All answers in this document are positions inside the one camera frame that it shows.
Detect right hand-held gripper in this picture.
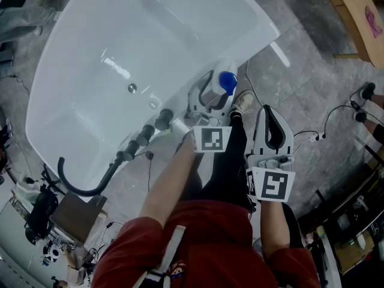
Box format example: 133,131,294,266
245,104,297,203

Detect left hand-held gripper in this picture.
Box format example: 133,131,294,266
182,70,237,154

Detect white bottle with blue cap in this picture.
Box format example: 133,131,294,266
211,57,239,97

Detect white bathtub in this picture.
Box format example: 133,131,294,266
25,0,281,202

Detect person's left forearm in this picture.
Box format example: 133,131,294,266
139,130,196,230

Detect person's right forearm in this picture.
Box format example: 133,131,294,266
259,201,292,259

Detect person's beige shoe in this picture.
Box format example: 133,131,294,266
230,90,255,118

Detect black faucet knob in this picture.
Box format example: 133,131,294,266
124,139,140,158
154,109,174,131
137,124,155,145

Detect person's black trousers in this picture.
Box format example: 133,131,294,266
183,115,304,250

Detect person's red shirt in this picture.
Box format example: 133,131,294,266
92,199,320,288

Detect black curved faucet spout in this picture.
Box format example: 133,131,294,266
57,150,125,197

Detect oval wooden coffee table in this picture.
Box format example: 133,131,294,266
314,0,384,68

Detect pink cloth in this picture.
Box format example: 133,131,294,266
364,6,383,38

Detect dark brown side table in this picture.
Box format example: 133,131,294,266
49,190,108,244

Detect white chest strap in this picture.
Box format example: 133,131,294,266
158,225,187,277

